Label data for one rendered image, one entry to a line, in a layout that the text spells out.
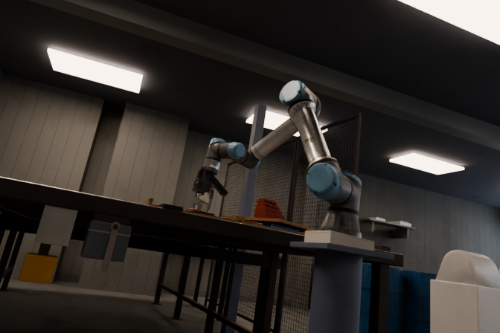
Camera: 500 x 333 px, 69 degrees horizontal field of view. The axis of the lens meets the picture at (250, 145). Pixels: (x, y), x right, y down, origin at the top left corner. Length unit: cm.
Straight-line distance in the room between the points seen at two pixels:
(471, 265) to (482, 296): 33
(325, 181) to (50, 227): 92
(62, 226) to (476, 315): 442
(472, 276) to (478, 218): 633
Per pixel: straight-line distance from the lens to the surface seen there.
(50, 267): 136
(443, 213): 1044
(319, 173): 130
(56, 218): 138
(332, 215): 140
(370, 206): 893
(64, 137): 669
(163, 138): 657
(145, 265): 636
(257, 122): 394
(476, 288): 500
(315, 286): 139
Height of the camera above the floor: 79
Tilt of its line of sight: 17 degrees up
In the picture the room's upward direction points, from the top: 9 degrees clockwise
